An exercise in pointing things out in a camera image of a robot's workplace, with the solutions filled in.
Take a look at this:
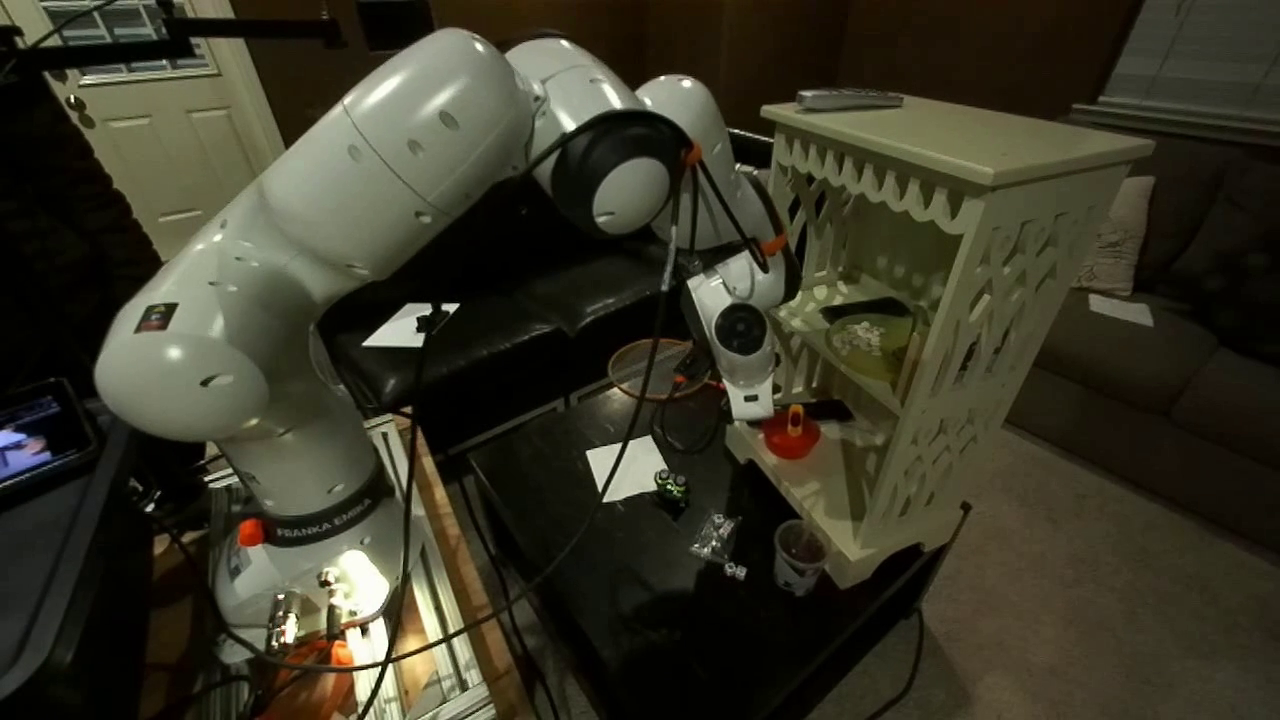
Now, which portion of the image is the white paper on sofa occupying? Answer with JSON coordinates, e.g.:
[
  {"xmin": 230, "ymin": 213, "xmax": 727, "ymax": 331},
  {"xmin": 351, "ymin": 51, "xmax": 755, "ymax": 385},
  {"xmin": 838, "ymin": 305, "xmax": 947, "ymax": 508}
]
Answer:
[{"xmin": 1084, "ymin": 290, "xmax": 1154, "ymax": 328}]

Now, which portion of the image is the white paper on table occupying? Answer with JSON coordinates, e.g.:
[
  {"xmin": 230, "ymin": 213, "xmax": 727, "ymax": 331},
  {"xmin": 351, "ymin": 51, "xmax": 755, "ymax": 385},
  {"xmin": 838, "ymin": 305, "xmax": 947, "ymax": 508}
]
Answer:
[{"xmin": 583, "ymin": 437, "xmax": 669, "ymax": 505}]

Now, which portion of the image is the cream lattice shelf cupboard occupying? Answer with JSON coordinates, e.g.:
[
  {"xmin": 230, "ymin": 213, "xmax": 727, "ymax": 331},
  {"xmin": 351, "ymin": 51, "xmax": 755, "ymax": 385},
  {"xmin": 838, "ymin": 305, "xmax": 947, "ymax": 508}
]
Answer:
[{"xmin": 727, "ymin": 97, "xmax": 1153, "ymax": 589}]

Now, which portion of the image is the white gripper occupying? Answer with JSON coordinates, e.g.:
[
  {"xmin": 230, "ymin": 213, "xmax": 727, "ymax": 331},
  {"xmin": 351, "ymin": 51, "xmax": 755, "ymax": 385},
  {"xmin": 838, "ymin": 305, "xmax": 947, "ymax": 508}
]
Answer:
[{"xmin": 686, "ymin": 250, "xmax": 783, "ymax": 420}]

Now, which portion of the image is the grey remote control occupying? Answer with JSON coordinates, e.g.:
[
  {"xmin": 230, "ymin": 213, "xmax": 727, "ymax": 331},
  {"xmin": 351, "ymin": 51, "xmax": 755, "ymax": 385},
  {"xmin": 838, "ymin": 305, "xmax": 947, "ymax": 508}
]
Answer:
[{"xmin": 797, "ymin": 86, "xmax": 902, "ymax": 113}]

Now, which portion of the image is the dark cup on table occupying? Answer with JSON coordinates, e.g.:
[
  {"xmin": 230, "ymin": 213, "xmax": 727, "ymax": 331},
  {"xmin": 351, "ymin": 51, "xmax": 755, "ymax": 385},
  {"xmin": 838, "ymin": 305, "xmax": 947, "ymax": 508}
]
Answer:
[{"xmin": 773, "ymin": 520, "xmax": 827, "ymax": 594}]

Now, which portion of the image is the green plate on shelf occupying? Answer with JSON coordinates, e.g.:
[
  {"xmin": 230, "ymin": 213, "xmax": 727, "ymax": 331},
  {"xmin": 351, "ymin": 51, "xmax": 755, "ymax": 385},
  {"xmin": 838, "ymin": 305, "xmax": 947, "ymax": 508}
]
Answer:
[{"xmin": 827, "ymin": 315, "xmax": 910, "ymax": 385}]

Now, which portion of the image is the black leather ottoman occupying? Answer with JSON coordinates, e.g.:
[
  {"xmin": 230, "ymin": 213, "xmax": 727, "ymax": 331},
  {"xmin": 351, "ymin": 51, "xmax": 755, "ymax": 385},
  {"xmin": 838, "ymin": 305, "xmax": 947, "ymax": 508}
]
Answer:
[{"xmin": 320, "ymin": 181, "xmax": 681, "ymax": 452}]

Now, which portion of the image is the black coffee table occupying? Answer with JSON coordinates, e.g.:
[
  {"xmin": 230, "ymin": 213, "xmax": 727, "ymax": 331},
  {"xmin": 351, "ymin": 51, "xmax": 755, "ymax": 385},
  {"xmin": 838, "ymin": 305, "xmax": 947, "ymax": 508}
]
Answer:
[{"xmin": 467, "ymin": 388, "xmax": 943, "ymax": 720}]

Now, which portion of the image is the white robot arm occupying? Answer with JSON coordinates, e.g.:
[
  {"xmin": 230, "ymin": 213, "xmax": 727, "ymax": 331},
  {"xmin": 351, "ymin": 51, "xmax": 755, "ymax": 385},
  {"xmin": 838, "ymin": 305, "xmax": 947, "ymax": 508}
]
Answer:
[{"xmin": 93, "ymin": 27, "xmax": 776, "ymax": 628}]

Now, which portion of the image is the tablet screen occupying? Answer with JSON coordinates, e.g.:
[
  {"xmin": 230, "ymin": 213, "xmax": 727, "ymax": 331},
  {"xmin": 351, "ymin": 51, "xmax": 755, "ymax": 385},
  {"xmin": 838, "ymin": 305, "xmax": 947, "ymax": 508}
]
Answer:
[{"xmin": 0, "ymin": 375, "xmax": 101, "ymax": 508}]

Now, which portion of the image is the dark brown sofa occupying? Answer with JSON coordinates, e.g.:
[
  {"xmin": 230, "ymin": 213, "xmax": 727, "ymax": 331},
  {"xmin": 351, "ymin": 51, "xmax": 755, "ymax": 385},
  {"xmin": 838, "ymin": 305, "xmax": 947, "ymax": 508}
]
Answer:
[{"xmin": 1013, "ymin": 137, "xmax": 1280, "ymax": 552}]

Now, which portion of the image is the orange bowl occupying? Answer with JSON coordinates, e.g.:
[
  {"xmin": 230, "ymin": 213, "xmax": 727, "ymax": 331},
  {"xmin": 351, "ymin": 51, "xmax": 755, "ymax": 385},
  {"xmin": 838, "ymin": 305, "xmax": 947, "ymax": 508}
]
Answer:
[{"xmin": 763, "ymin": 404, "xmax": 821, "ymax": 461}]

